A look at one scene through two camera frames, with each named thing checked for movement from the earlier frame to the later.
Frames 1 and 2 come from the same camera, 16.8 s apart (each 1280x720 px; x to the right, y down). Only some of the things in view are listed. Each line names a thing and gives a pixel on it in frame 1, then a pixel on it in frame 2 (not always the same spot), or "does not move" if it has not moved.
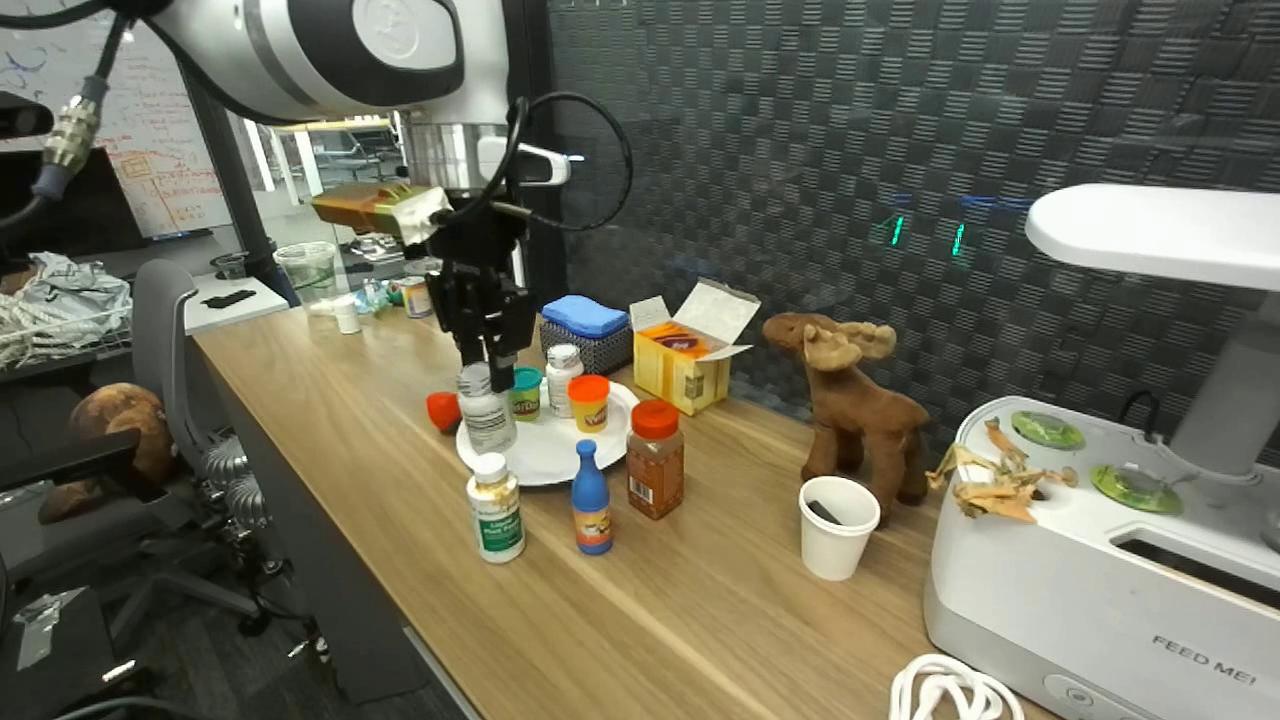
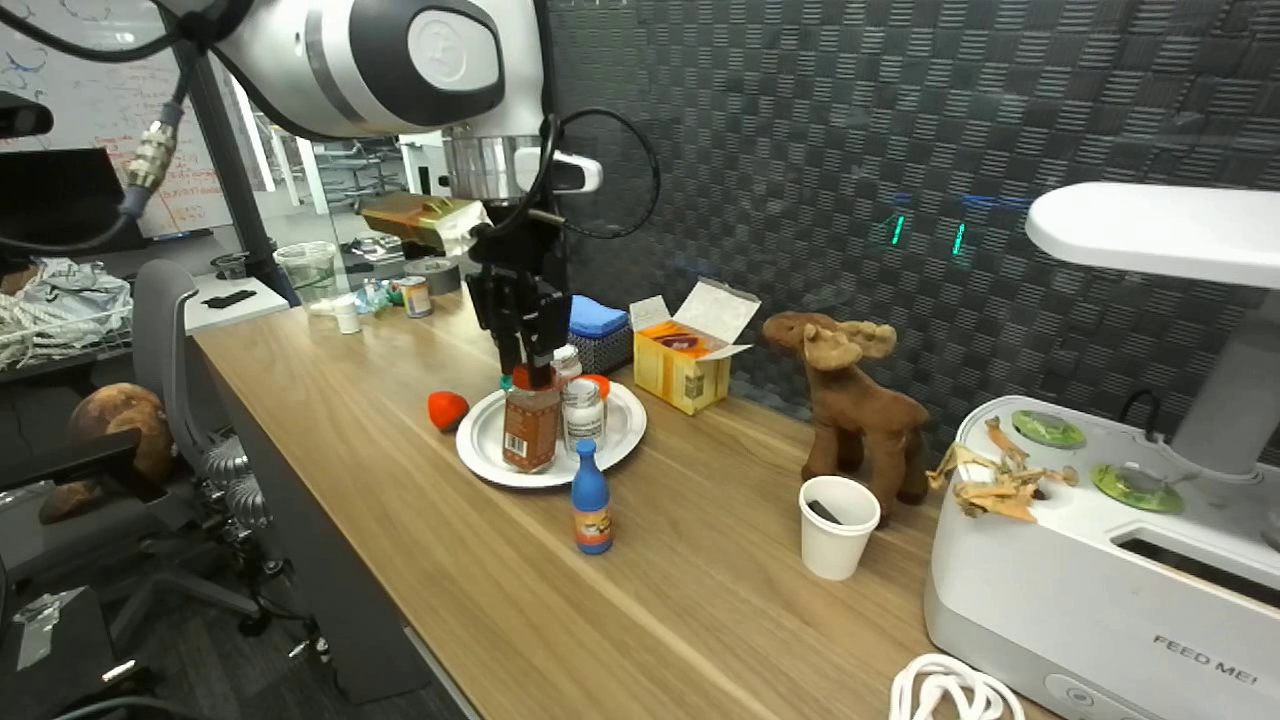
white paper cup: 837,516 does not move
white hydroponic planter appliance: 1098,563 does not move
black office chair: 193,534 does not move
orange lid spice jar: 655,457 -> 535,418
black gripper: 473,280 -> 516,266
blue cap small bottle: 588,503 does not move
